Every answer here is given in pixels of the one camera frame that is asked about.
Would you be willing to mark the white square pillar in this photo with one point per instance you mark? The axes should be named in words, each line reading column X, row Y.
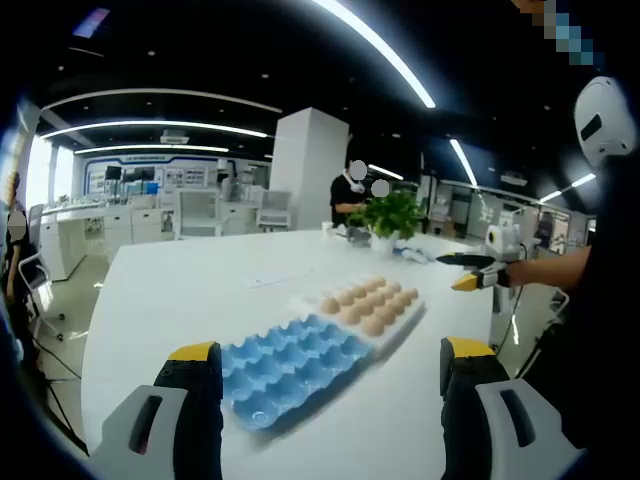
column 310, row 170

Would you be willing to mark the white office chair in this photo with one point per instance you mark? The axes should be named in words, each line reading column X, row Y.
column 44, row 295

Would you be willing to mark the white cabinet row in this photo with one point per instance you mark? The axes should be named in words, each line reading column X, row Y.
column 75, row 240

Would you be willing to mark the blue framed display wall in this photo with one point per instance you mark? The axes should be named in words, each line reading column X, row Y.
column 150, row 175

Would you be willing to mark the short ceiling light strip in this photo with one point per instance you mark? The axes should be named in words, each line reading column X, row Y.
column 462, row 160

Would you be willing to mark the white egg tray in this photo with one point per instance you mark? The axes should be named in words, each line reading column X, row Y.
column 395, row 332

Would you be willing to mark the potted green plant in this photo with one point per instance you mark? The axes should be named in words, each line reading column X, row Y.
column 395, row 215

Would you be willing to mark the ceiling air conditioner unit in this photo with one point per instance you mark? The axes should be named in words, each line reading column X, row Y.
column 175, row 137
column 514, row 178

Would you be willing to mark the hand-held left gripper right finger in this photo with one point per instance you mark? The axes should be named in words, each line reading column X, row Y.
column 465, row 425

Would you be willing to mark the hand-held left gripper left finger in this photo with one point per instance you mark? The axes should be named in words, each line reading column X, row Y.
column 200, row 430

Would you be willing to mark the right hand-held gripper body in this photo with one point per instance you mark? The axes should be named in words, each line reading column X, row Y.
column 507, row 250

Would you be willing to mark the white chest-worn device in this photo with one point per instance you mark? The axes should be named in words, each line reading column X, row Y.
column 607, row 100

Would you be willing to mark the white table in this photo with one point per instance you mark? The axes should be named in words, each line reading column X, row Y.
column 175, row 300

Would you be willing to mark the cluster of brown eggs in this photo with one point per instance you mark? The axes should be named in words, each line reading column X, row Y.
column 360, row 312

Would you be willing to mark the white mesh chair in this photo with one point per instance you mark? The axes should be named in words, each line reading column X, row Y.
column 275, row 207
column 197, row 210

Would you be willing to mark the ceiling-mounted screen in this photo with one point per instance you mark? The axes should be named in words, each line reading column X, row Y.
column 91, row 22

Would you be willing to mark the small dark object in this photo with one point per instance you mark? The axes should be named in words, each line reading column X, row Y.
column 357, row 237

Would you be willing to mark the person's right hand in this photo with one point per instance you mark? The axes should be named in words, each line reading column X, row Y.
column 517, row 275

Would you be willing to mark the operator in black clothing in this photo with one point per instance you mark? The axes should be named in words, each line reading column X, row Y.
column 605, row 300

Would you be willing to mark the blue egg tray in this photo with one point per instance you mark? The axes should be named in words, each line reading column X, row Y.
column 300, row 360

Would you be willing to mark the blue white object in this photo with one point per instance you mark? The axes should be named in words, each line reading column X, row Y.
column 415, row 256

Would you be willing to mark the white cup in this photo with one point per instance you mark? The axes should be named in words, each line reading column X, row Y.
column 328, row 230

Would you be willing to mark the long ceiling light strip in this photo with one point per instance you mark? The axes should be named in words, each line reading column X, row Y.
column 390, row 55

